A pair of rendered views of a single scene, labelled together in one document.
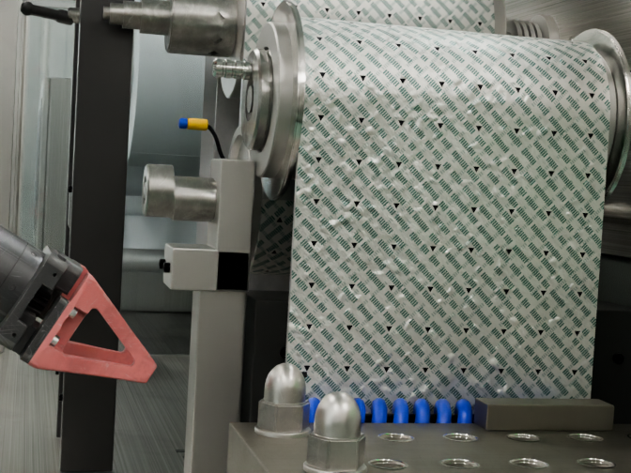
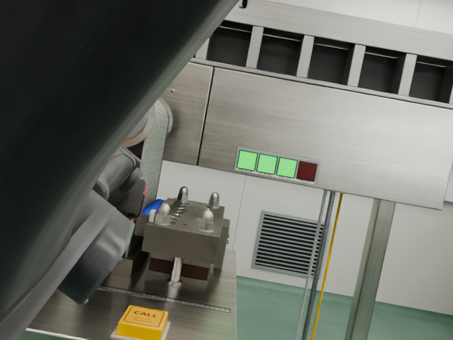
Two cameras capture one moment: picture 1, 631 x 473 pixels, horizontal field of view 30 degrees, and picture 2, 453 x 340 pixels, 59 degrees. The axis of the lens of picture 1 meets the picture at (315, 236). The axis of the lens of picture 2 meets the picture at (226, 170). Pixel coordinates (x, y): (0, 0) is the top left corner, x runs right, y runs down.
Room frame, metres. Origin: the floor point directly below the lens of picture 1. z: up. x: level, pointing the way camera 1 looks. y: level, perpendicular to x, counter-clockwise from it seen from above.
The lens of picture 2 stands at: (0.42, 0.83, 1.24)
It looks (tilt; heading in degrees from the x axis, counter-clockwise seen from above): 4 degrees down; 284
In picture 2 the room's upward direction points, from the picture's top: 10 degrees clockwise
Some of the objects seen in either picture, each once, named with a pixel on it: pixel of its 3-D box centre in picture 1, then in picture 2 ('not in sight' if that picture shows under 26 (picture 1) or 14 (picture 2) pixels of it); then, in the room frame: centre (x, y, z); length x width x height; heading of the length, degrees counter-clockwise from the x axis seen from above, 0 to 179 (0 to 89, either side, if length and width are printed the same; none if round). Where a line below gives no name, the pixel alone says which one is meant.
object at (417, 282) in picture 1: (447, 296); (149, 175); (0.85, -0.10, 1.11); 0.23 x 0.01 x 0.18; 104
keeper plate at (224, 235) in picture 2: not in sight; (223, 242); (0.66, -0.20, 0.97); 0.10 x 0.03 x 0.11; 104
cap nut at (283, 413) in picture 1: (284, 397); (164, 213); (0.75, 0.01, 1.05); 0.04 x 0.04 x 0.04
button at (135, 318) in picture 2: not in sight; (143, 323); (0.67, 0.23, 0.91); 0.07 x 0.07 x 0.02; 14
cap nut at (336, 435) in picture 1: (337, 431); (206, 220); (0.66, -0.02, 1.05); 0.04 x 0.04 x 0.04
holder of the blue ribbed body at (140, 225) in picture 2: not in sight; (153, 215); (0.83, -0.10, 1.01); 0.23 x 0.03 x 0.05; 104
